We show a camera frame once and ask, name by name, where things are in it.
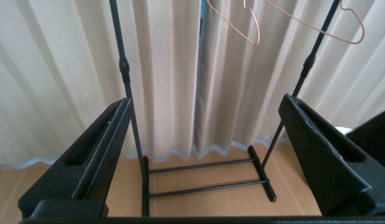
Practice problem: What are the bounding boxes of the window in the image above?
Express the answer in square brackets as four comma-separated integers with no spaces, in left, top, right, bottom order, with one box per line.
[198,0,209,39]

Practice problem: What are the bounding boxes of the black clothes rack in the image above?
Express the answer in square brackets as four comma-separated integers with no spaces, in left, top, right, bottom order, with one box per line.
[108,0,342,218]

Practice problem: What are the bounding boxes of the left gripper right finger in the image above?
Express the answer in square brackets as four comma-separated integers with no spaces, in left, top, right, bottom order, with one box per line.
[278,93,385,217]

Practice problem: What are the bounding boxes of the pink clothes hanger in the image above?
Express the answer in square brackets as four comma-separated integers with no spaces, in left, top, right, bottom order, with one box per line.
[265,0,366,45]
[206,0,261,47]

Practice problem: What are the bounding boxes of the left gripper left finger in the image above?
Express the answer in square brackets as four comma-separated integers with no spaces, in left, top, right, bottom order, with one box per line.
[17,97,135,218]

